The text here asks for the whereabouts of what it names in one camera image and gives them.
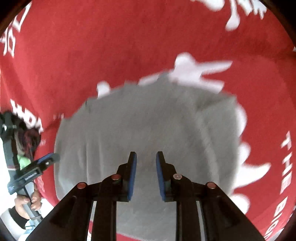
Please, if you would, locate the grey knit sweater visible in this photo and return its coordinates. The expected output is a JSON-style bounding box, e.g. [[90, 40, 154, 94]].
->
[[54, 75, 242, 239]]

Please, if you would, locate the light green cloth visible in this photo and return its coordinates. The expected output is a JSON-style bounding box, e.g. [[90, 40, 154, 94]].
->
[[17, 154, 32, 170]]

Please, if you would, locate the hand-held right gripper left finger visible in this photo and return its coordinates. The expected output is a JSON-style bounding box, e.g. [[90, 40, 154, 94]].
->
[[27, 151, 138, 241]]

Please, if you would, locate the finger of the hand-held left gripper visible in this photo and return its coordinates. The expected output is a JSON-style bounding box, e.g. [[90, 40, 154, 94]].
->
[[35, 153, 61, 172]]

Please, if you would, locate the person's left forearm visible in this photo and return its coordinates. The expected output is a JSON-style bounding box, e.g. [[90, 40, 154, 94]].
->
[[0, 205, 31, 233]]

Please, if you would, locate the person's left hand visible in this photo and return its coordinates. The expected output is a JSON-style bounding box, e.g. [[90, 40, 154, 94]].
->
[[14, 183, 43, 213]]

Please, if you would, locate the red printed blanket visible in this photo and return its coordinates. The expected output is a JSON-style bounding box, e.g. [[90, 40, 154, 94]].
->
[[0, 0, 296, 241]]

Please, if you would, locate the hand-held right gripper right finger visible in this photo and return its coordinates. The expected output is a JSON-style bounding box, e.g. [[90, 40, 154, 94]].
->
[[155, 151, 265, 241]]

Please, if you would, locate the black red patterned cloth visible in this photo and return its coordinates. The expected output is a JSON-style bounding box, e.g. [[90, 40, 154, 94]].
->
[[13, 115, 42, 164]]

